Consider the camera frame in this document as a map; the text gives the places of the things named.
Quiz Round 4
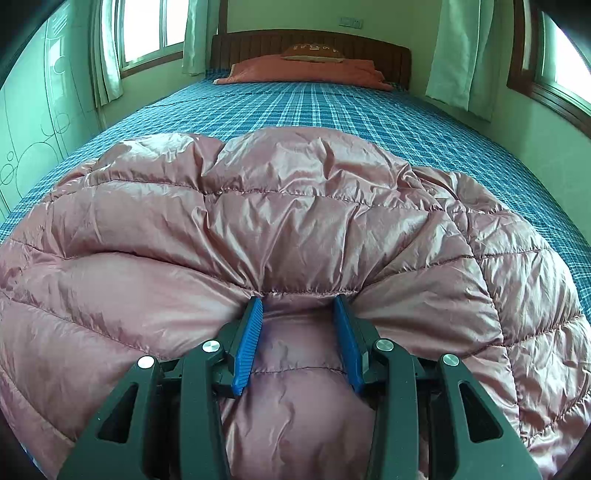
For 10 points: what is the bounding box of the right window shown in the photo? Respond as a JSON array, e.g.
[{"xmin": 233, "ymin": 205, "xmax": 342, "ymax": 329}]
[{"xmin": 507, "ymin": 1, "xmax": 590, "ymax": 135}]

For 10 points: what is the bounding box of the red pillow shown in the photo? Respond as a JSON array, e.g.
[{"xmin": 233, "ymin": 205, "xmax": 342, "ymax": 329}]
[{"xmin": 214, "ymin": 55, "xmax": 394, "ymax": 91}]

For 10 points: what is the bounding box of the window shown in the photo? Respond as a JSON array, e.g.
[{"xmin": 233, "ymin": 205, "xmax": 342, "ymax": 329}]
[
  {"xmin": 507, "ymin": 1, "xmax": 590, "ymax": 135},
  {"xmin": 112, "ymin": 0, "xmax": 188, "ymax": 77}
]

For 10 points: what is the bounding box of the green curtain right of headboard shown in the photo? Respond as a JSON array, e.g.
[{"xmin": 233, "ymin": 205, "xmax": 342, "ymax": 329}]
[{"xmin": 426, "ymin": 0, "xmax": 499, "ymax": 121}]

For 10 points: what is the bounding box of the green curtain of headboard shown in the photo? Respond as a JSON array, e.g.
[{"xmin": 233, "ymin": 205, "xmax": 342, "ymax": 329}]
[
  {"xmin": 426, "ymin": 0, "xmax": 499, "ymax": 121},
  {"xmin": 182, "ymin": 0, "xmax": 221, "ymax": 76}
]

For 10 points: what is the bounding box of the blue plaid bed sheet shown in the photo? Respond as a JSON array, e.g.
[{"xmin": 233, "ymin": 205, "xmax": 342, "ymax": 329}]
[{"xmin": 1, "ymin": 72, "xmax": 590, "ymax": 313}]

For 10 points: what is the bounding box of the small brown embroidered cushion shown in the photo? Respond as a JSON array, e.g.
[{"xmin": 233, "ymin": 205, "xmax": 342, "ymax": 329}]
[{"xmin": 281, "ymin": 43, "xmax": 346, "ymax": 63}]

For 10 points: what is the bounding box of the green curtain left of headboard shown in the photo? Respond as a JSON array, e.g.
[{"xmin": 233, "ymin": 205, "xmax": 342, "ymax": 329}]
[{"xmin": 182, "ymin": 0, "xmax": 221, "ymax": 76}]

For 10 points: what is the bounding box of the white patterned wardrobe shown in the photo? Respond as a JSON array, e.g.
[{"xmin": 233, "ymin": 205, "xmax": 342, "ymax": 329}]
[{"xmin": 1, "ymin": 1, "xmax": 100, "ymax": 220}]

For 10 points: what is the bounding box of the pink quilted down jacket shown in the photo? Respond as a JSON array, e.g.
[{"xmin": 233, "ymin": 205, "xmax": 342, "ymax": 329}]
[{"xmin": 1, "ymin": 128, "xmax": 590, "ymax": 479}]

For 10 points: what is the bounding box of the white wall socket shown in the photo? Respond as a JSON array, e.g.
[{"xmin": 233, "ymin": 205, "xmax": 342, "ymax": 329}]
[{"xmin": 339, "ymin": 17, "xmax": 363, "ymax": 30}]

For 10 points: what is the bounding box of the dark wooden headboard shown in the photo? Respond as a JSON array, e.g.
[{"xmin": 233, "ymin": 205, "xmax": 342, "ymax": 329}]
[{"xmin": 209, "ymin": 29, "xmax": 412, "ymax": 90}]

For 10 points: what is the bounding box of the left window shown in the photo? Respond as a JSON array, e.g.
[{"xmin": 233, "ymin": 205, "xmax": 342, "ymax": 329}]
[{"xmin": 112, "ymin": 0, "xmax": 188, "ymax": 77}]

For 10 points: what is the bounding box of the green curtain far left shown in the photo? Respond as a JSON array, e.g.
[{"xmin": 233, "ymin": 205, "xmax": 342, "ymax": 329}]
[{"xmin": 90, "ymin": 0, "xmax": 123, "ymax": 108}]

